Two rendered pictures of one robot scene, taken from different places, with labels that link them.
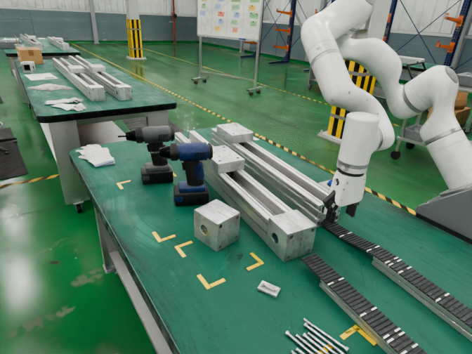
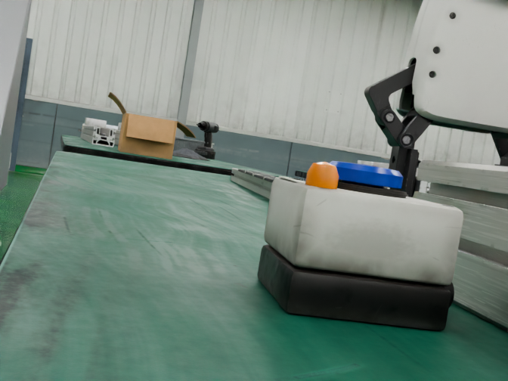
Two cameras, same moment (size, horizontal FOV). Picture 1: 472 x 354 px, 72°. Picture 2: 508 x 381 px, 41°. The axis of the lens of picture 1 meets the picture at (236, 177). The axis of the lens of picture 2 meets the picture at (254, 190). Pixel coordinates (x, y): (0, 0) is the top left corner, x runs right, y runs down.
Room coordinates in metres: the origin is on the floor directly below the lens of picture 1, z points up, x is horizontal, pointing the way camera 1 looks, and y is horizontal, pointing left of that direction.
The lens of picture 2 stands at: (1.42, -0.29, 0.85)
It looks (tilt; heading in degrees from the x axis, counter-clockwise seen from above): 3 degrees down; 200
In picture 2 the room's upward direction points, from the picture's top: 9 degrees clockwise
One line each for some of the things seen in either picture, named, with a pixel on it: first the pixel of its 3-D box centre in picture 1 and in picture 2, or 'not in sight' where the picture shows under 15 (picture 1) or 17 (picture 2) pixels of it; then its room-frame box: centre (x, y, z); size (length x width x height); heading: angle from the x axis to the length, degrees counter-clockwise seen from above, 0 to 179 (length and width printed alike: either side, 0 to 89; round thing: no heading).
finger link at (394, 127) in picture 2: (355, 205); (391, 154); (0.88, -0.38, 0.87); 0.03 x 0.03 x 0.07; 30
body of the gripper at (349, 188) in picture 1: (348, 184); (475, 57); (0.85, -0.33, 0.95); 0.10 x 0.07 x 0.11; 120
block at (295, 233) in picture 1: (293, 233); not in sight; (0.77, -0.17, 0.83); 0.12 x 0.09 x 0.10; 120
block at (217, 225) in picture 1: (219, 223); not in sight; (0.80, 0.04, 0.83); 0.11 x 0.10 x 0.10; 137
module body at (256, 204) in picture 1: (221, 173); not in sight; (1.15, 0.06, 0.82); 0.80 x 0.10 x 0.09; 30
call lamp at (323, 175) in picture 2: not in sight; (323, 174); (1.10, -0.37, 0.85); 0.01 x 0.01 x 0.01
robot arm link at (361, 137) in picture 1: (359, 138); not in sight; (0.85, -0.33, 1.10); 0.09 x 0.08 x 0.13; 115
